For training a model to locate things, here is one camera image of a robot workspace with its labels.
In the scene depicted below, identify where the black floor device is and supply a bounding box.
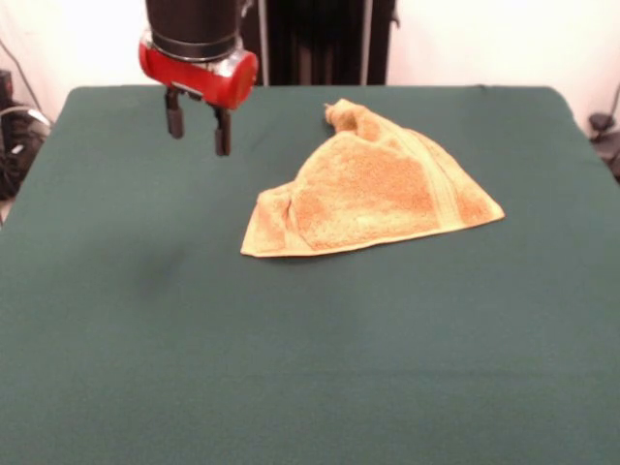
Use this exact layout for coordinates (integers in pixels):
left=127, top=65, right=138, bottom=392
left=588, top=111, right=620, bottom=183

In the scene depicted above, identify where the black equipment pile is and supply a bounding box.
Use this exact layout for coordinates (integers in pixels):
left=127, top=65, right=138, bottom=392
left=0, top=70, right=52, bottom=200

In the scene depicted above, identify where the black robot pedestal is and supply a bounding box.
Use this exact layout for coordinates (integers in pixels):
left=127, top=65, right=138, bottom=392
left=226, top=0, right=401, bottom=87

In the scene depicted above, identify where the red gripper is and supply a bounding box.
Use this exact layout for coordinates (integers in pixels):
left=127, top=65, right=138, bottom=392
left=138, top=32, right=260, bottom=158

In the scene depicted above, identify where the tan terry towel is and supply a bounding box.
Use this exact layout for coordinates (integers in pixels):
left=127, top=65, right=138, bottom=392
left=240, top=98, right=507, bottom=259

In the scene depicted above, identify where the dark green table cloth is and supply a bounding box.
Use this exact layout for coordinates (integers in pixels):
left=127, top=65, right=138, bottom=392
left=0, top=84, right=620, bottom=465

